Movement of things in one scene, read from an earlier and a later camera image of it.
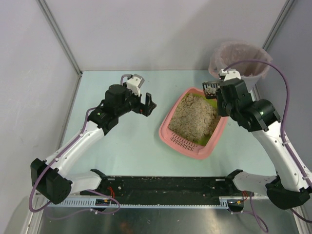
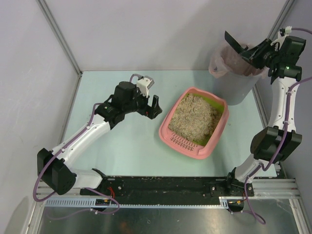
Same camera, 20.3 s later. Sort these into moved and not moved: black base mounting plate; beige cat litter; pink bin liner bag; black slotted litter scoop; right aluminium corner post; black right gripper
Moved: black right gripper; black slotted litter scoop
Not moved: black base mounting plate; right aluminium corner post; beige cat litter; pink bin liner bag
